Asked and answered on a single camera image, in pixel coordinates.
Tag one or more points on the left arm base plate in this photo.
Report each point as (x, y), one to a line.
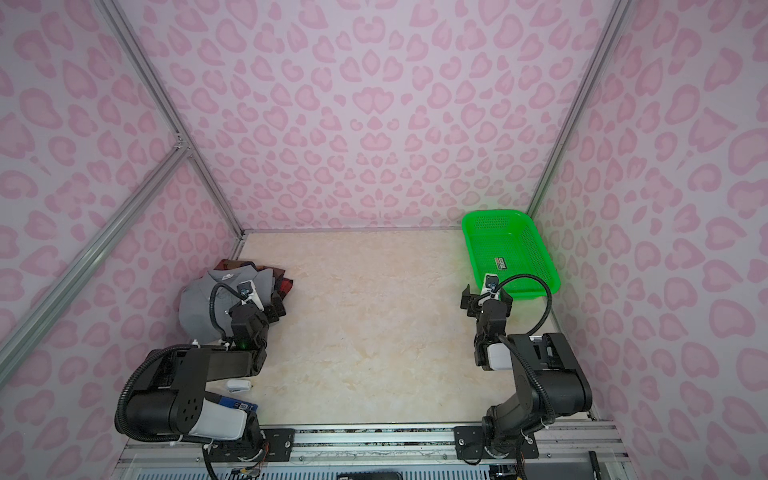
(270, 445)

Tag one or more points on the diagonal aluminium frame bar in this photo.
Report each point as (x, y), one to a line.
(39, 320)

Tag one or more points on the blue black tool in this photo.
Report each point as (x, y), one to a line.
(233, 403)

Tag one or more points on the green plastic basket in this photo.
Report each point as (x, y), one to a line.
(507, 243)

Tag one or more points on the small white device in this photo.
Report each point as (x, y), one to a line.
(238, 385)

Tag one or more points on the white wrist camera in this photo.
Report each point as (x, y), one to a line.
(490, 285)
(248, 294)

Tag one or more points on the grey long sleeve shirt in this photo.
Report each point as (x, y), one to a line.
(194, 309)

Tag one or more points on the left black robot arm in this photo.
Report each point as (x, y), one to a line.
(165, 399)

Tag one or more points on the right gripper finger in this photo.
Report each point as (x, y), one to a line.
(508, 301)
(468, 302)

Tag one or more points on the folded plaid flannel shirt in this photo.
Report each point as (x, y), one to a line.
(282, 279)

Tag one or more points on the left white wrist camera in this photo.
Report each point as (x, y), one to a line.
(248, 294)

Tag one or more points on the left corner aluminium post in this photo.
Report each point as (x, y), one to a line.
(128, 40)

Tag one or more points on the corner aluminium post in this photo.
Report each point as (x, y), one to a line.
(619, 17)
(128, 40)

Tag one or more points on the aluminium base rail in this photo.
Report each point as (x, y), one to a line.
(569, 449)

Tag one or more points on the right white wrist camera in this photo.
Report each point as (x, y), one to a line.
(490, 285)

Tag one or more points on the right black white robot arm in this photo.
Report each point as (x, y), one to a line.
(548, 383)

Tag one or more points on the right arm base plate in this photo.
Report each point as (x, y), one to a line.
(475, 442)

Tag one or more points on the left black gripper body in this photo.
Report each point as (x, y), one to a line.
(264, 322)

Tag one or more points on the right corner aluminium post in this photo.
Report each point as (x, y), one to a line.
(619, 17)

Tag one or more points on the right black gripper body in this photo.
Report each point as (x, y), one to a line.
(481, 319)

